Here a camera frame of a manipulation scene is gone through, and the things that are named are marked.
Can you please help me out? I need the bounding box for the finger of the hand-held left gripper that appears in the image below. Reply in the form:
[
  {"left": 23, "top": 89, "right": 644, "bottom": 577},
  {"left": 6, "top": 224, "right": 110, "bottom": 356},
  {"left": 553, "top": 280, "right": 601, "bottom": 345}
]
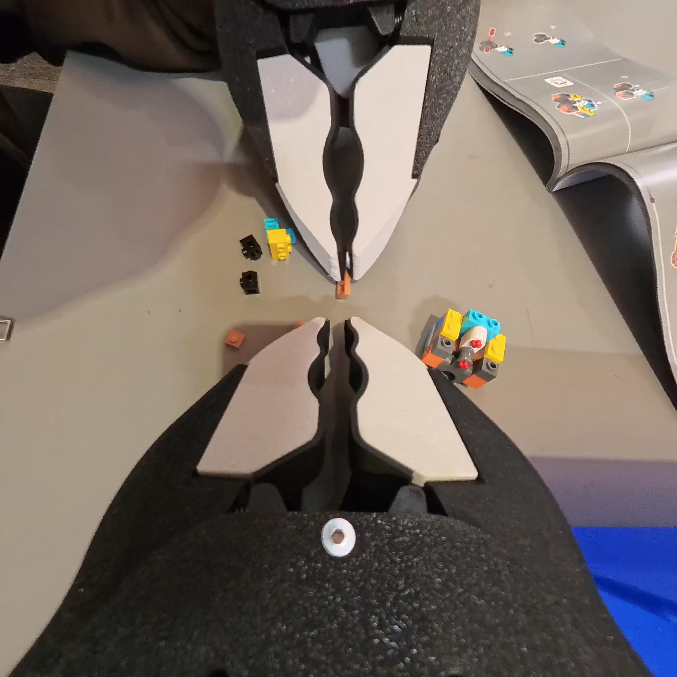
[
  {"left": 256, "top": 53, "right": 347, "bottom": 281},
  {"left": 346, "top": 45, "right": 432, "bottom": 281}
]

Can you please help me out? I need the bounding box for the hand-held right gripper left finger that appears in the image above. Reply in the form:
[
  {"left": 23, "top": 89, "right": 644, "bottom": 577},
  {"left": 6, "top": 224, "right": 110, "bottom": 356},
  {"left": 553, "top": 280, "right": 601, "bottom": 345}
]
[{"left": 196, "top": 316, "right": 331, "bottom": 481}]

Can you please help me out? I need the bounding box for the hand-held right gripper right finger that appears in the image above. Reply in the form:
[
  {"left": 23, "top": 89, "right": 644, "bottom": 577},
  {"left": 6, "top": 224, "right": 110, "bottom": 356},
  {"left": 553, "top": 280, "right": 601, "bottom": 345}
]
[{"left": 344, "top": 316, "right": 479, "bottom": 484}]

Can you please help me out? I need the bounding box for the multicoloured toy brick assembly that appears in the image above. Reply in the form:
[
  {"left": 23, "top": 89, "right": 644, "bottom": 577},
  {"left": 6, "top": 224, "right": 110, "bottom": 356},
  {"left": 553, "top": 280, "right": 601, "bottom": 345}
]
[{"left": 421, "top": 308, "right": 507, "bottom": 389}]

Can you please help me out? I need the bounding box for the blue plastic bin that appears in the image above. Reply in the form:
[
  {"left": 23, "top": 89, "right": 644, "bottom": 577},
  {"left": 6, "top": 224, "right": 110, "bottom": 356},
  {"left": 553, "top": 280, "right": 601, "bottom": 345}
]
[{"left": 571, "top": 526, "right": 677, "bottom": 677}]

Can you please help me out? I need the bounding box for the grey desk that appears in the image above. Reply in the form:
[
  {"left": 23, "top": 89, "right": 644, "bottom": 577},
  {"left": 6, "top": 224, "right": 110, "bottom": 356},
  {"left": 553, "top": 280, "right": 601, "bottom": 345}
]
[{"left": 0, "top": 50, "right": 677, "bottom": 662}]

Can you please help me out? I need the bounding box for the teal L-shaped plate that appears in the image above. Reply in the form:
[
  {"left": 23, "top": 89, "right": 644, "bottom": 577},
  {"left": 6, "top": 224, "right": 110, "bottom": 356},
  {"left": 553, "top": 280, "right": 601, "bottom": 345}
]
[{"left": 263, "top": 217, "right": 297, "bottom": 244}]

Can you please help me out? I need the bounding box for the grey instruction booklet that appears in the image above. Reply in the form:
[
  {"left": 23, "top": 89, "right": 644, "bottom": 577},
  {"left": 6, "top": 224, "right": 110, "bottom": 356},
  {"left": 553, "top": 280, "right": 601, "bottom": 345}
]
[{"left": 468, "top": 0, "right": 677, "bottom": 408}]

